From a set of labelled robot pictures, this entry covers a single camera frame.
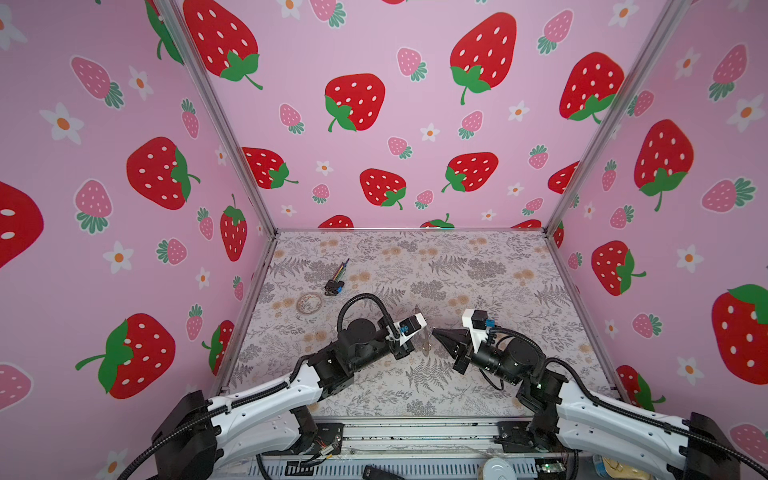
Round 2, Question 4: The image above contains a grey perforated metal ring disc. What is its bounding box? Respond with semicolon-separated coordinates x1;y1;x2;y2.
295;293;323;315

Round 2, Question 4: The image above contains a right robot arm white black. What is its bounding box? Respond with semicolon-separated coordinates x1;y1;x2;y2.
433;328;745;479

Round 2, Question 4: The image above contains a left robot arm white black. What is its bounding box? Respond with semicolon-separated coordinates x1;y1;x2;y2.
152;313;426;479

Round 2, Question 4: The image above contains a white round puck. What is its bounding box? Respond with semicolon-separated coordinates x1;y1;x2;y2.
478;457;518;480

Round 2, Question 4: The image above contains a green circuit board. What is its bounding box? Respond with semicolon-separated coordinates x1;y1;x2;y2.
535;459;568;480

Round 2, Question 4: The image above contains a black device at front edge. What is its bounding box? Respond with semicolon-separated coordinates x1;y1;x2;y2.
362;465;404;480

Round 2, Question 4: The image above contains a gold computer mouse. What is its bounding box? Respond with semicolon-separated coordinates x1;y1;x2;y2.
592;455;651;480

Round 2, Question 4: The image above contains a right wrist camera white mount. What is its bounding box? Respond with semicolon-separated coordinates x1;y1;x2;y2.
462;309;496;353

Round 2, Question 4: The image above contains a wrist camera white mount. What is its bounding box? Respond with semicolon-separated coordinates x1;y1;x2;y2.
388;312;427;347
462;309;496;353

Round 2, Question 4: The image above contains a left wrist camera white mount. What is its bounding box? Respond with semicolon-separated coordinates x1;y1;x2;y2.
388;312;427;347

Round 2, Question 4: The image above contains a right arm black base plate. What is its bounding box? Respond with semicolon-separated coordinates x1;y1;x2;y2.
493;420;565;454

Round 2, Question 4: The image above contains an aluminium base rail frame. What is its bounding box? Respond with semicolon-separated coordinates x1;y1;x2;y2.
239;416;661;480

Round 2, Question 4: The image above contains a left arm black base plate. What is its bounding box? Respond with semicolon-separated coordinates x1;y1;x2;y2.
291;421;345;456

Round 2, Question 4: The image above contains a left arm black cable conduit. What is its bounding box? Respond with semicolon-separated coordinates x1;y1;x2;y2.
116;292;400;480

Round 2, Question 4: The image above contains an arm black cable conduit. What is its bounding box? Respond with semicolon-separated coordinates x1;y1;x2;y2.
116;292;400;480
485;326;768;478

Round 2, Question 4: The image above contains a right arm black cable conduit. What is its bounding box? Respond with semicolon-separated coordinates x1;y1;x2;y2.
485;326;768;478

